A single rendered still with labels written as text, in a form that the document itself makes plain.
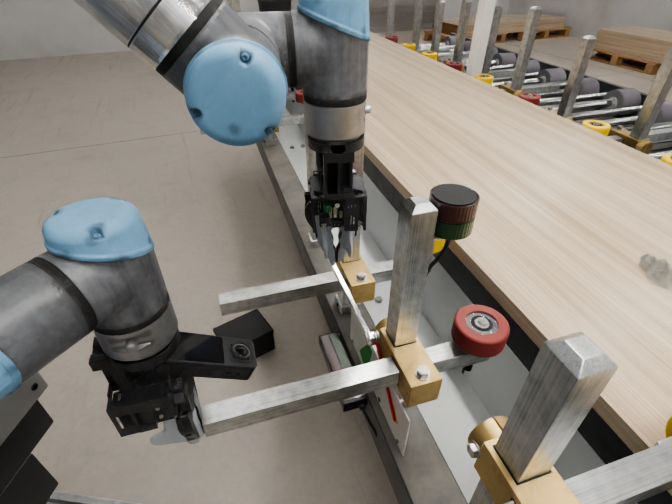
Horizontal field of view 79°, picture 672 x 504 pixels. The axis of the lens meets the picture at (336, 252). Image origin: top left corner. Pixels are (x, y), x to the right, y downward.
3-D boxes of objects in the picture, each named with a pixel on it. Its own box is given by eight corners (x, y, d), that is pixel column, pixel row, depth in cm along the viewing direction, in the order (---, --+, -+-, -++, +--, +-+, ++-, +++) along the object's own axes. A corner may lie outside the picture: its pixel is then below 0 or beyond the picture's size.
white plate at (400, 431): (400, 456, 65) (407, 422, 59) (348, 337, 85) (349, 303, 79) (404, 455, 65) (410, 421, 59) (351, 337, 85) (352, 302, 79)
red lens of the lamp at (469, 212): (442, 226, 48) (445, 210, 47) (419, 202, 53) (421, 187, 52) (485, 218, 50) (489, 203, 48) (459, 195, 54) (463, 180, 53)
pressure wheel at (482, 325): (459, 395, 63) (474, 346, 56) (434, 355, 69) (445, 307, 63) (503, 382, 65) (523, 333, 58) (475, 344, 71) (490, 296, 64)
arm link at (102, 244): (5, 226, 32) (100, 182, 38) (61, 323, 39) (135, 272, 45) (67, 255, 29) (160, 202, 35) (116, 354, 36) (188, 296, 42)
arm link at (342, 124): (302, 90, 51) (367, 88, 52) (305, 126, 54) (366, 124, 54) (303, 109, 45) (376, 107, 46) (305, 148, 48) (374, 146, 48)
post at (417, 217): (383, 430, 76) (412, 209, 47) (376, 414, 79) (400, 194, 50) (400, 425, 77) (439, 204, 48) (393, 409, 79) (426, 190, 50)
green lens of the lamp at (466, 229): (438, 243, 50) (441, 228, 48) (416, 218, 54) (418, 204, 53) (481, 235, 51) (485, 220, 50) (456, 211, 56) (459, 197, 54)
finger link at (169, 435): (160, 448, 55) (141, 409, 49) (206, 435, 56) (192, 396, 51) (160, 470, 53) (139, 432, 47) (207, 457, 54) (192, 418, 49)
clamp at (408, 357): (407, 408, 59) (410, 387, 56) (372, 339, 69) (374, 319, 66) (441, 398, 60) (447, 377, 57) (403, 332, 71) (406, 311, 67)
